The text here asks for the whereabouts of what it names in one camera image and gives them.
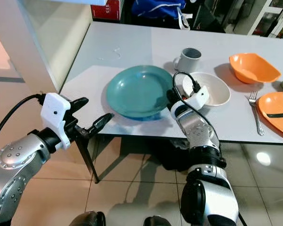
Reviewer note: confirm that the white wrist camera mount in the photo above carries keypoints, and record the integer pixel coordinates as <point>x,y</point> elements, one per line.
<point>55,113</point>
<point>198,99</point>

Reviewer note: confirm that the white shelf unit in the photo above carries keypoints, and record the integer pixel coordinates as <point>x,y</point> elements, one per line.
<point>271,16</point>

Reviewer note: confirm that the white ceramic bowl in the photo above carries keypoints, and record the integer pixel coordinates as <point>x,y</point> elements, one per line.
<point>218,90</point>

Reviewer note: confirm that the black right robot foot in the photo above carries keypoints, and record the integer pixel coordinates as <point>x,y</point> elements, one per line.
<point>157,221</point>

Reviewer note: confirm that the black stick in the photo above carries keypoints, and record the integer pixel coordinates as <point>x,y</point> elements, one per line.
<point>276,115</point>

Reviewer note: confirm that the white partition panel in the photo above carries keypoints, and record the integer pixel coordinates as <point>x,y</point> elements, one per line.
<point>26,33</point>

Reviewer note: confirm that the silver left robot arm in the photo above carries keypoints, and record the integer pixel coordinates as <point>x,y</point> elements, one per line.
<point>14,169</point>

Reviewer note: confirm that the black robot foot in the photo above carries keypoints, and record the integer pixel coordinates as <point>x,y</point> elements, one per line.
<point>88,219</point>
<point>157,221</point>

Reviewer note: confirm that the red cardboard box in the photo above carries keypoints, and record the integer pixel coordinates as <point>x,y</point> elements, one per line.
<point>106,9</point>

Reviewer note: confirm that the teal ceramic plate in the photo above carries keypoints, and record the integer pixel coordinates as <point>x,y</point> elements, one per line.
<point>137,92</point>

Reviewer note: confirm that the orange plastic plate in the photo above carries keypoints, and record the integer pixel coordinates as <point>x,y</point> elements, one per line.
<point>273,123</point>

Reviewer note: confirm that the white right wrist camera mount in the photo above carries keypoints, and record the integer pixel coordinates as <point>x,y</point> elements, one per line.
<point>198,99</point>

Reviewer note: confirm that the black left robot foot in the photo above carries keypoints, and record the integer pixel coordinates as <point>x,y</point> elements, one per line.
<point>88,219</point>

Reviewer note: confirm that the silver metal fork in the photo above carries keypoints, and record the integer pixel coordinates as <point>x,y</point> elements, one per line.
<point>255,110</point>

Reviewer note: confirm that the thin white thread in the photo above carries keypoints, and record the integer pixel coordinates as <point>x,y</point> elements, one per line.
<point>118,53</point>

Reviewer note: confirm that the grey ceramic mug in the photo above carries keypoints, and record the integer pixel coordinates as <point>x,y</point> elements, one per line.
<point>189,60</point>

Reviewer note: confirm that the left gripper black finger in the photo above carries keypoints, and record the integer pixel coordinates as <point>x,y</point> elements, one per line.
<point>79,104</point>
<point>101,123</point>

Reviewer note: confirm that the orange plastic bowl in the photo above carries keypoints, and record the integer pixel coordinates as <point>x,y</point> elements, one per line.
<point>252,68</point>

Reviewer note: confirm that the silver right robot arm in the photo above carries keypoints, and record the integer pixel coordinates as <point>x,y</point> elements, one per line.
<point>207,188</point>

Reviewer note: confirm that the dark metal table leg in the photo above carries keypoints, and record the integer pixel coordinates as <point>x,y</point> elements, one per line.
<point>90,162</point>

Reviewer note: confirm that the black chair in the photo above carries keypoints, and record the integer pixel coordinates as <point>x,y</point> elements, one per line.
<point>203,16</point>

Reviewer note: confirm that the blue fabric bag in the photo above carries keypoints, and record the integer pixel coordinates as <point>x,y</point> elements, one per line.
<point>158,8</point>

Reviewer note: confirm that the black bag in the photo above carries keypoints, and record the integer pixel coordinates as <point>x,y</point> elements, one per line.
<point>167,155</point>

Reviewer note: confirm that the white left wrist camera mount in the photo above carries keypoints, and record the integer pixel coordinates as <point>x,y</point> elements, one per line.
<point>55,113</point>

